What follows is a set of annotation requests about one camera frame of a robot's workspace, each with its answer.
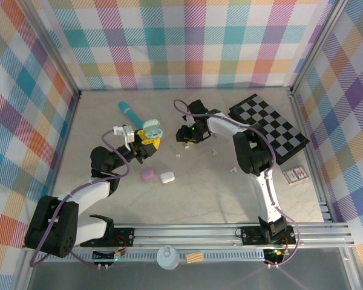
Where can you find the mint earbud charging case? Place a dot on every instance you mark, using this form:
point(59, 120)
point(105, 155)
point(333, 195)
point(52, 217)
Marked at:
point(151, 131)

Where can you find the purple earbud charging case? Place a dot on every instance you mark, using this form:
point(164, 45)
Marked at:
point(148, 174)

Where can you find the white earbud charging case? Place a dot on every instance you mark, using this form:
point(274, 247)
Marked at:
point(167, 177)

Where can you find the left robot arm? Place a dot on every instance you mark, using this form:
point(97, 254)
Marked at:
point(90, 193)

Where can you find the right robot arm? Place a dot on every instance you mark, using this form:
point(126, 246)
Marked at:
point(251, 154)

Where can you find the teal pen-shaped device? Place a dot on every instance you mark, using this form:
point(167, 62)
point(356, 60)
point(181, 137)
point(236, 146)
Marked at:
point(128, 111)

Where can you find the black grey chessboard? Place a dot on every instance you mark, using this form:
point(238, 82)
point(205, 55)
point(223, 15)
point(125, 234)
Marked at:
point(278, 127)

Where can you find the small LED controller board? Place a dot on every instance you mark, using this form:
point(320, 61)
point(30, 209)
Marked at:
point(276, 253)
point(118, 254)

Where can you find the playing card box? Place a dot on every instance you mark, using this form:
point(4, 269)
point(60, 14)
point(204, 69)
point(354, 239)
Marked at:
point(296, 175)

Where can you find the white round can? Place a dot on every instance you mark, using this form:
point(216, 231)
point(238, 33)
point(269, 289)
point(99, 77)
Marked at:
point(168, 258)

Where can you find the orange striped tag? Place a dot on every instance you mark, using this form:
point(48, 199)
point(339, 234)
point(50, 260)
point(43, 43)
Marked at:
point(194, 257)

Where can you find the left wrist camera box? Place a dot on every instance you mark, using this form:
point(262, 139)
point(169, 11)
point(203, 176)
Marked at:
point(127, 134)

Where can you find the aluminium side rail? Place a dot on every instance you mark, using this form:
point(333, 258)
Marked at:
point(314, 157)
point(63, 145)

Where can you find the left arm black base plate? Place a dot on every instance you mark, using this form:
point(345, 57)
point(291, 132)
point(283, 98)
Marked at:
point(124, 238)

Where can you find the long aluminium mounting rail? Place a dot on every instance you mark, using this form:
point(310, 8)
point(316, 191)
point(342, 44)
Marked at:
point(184, 237)

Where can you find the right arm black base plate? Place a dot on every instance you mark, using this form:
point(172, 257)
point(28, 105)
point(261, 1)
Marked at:
point(251, 235)

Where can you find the aluminium corner post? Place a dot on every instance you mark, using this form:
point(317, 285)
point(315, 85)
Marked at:
point(52, 49)
point(317, 45)

